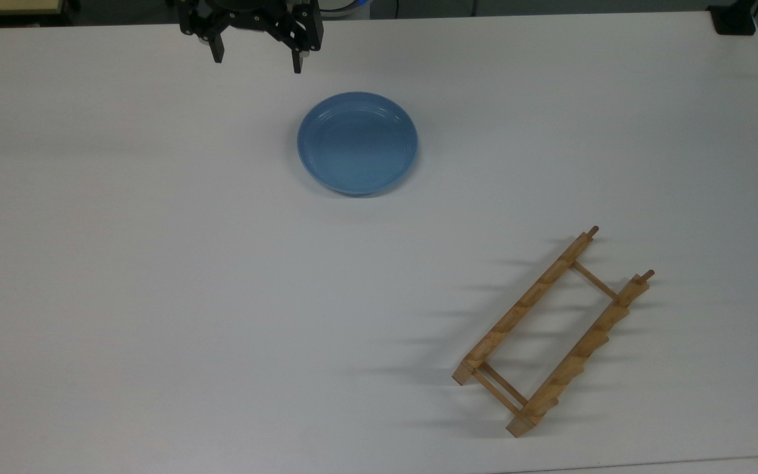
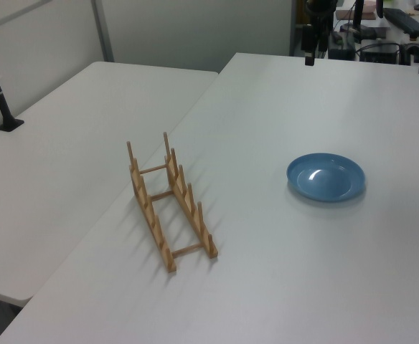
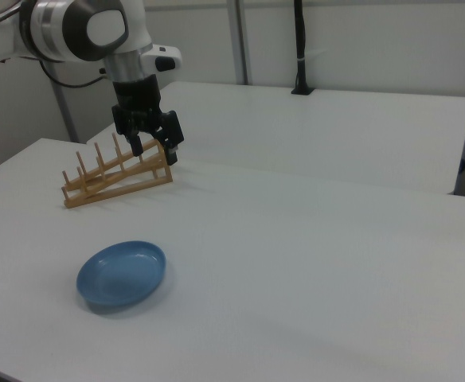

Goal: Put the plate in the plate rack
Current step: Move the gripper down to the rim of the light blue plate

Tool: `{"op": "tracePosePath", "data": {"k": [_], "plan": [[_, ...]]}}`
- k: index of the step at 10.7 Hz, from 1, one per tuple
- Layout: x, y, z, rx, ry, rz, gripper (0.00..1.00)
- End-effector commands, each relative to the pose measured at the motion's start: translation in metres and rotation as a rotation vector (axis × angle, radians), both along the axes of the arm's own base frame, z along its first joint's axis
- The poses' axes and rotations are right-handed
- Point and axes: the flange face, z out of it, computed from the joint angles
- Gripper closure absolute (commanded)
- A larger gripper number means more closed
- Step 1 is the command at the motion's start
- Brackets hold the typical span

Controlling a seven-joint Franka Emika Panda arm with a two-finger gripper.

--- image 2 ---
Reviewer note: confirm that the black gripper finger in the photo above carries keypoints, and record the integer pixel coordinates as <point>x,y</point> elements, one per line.
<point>308,39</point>
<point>322,41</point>

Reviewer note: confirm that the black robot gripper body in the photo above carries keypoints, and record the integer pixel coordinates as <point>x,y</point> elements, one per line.
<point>319,6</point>

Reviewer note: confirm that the black electronics box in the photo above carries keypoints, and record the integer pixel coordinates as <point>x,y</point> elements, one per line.
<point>380,52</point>

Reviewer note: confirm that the blue round plate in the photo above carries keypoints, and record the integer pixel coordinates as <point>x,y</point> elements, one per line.
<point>326,177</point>

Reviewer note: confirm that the wooden plate rack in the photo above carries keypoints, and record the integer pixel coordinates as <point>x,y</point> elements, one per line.
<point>173,211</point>

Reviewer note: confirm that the black computer keyboard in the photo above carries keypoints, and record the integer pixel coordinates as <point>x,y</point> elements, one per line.
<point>408,21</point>

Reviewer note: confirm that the pink flat box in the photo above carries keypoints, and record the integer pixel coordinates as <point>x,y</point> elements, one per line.
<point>353,9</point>

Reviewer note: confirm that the black monitor stand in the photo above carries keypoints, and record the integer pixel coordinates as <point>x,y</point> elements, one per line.
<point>357,18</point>

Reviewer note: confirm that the grey partition frame post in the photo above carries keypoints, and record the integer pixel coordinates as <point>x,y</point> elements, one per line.
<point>102,30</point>

